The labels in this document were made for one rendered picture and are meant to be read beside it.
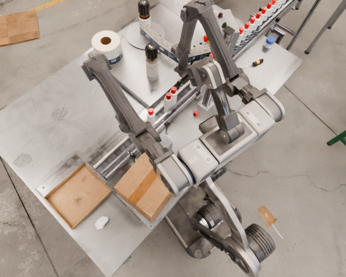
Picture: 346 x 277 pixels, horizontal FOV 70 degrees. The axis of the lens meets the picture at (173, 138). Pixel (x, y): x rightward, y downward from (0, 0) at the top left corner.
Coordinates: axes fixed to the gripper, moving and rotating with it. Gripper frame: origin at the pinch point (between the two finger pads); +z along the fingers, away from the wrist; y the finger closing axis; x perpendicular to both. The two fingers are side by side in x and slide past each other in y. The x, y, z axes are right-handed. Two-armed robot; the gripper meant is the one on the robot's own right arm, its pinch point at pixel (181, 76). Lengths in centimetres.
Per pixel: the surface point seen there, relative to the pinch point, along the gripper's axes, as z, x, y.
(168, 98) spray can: -4.7, 7.9, 21.1
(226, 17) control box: -45.8, 13.3, -14.9
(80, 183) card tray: 18, 2, 93
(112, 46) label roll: -1, -51, 16
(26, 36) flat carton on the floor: 99, -223, 27
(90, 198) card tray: 18, 13, 95
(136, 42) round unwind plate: 12, -53, -7
